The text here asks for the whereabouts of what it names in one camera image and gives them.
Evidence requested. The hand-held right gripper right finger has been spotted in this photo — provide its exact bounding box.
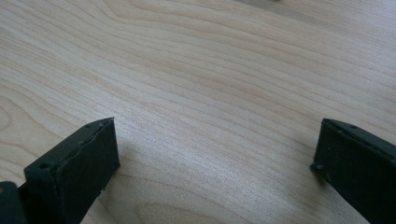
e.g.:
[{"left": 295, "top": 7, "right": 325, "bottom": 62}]
[{"left": 309, "top": 118, "right": 396, "bottom": 224}]

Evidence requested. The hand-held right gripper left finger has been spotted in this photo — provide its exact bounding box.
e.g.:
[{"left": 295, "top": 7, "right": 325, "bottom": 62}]
[{"left": 18, "top": 117, "right": 121, "bottom": 224}]

